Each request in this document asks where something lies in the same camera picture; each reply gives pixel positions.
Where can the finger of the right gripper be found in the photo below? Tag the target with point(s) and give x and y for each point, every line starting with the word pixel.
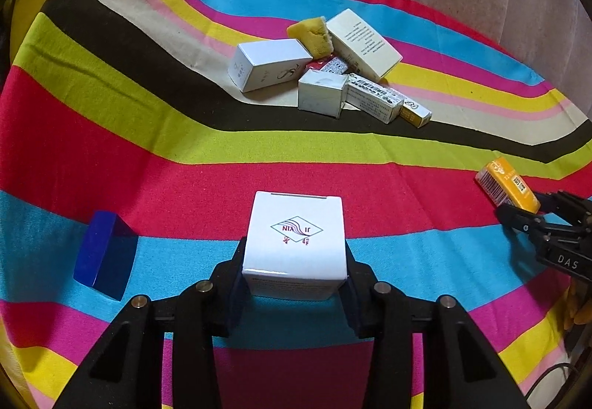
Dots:
pixel 524 221
pixel 570 207

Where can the white barcode medicine box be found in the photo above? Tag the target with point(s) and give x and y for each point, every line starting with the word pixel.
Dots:
pixel 380 102

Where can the small yellow white box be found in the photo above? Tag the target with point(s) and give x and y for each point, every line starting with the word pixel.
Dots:
pixel 415 113

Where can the blue block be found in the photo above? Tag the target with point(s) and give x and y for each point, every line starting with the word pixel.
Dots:
pixel 106 255

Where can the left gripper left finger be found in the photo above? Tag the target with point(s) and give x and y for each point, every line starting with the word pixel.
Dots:
pixel 225 294

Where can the striped colourful bed cloth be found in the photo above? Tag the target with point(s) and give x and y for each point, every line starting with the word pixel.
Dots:
pixel 126 105

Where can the white box red logo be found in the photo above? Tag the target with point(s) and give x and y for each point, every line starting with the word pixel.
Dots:
pixel 295 247

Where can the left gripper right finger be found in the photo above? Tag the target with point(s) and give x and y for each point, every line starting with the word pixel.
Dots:
pixel 371 306

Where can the yellow scrub sponge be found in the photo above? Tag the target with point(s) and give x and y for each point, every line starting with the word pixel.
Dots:
pixel 313 34

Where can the red white small box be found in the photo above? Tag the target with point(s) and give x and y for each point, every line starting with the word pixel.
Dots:
pixel 332 64

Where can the small white side box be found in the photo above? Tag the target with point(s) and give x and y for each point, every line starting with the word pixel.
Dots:
pixel 321 92

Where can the orange white medicine box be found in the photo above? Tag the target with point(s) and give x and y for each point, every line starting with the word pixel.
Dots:
pixel 503 185

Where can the cream text-printed box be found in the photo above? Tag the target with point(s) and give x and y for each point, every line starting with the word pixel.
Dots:
pixel 361 46

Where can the long white box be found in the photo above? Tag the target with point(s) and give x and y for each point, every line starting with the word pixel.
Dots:
pixel 264 63

